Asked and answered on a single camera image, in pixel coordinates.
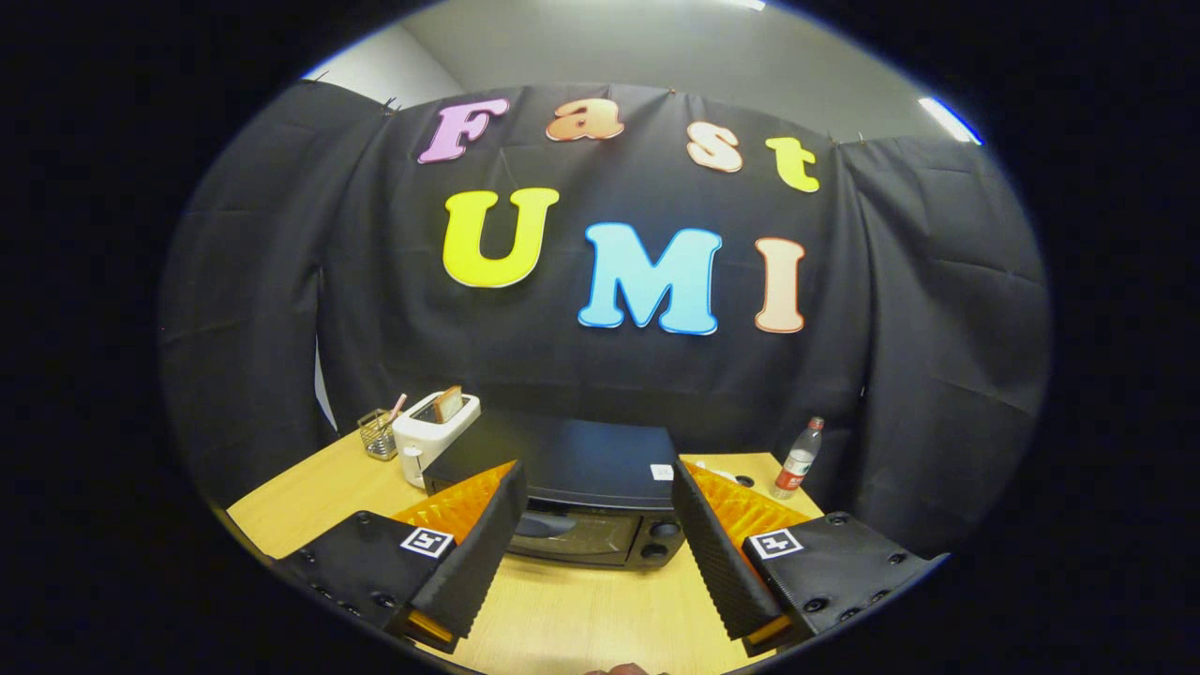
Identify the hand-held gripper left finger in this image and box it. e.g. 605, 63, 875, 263
272, 459, 529, 655

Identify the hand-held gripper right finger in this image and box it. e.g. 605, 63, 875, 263
671, 459, 948, 657

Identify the black toaster oven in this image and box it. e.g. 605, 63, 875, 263
422, 417, 685, 571

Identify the white toaster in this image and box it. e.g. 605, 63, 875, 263
392, 390, 482, 488

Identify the clear water bottle red label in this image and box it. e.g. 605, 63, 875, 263
772, 416, 826, 501

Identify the narrow ceiling light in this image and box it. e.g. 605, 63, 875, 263
917, 96, 983, 146

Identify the wire mesh holder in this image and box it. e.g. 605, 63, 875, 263
357, 408, 398, 461

